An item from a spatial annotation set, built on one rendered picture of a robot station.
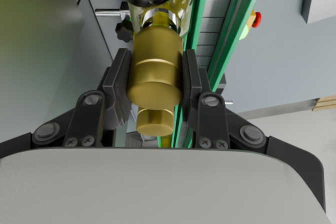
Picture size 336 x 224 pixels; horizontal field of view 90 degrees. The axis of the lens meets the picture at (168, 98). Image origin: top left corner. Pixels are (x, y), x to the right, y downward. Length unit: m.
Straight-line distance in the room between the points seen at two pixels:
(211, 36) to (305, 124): 3.00
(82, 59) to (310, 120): 3.26
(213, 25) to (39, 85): 0.34
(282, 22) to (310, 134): 2.75
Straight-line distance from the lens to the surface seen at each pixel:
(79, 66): 0.34
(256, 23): 0.55
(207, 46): 0.46
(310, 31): 0.73
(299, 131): 3.29
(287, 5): 0.63
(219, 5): 0.40
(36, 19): 0.22
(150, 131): 0.15
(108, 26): 0.44
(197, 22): 0.31
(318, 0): 0.61
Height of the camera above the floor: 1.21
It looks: 31 degrees down
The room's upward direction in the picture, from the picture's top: 179 degrees counter-clockwise
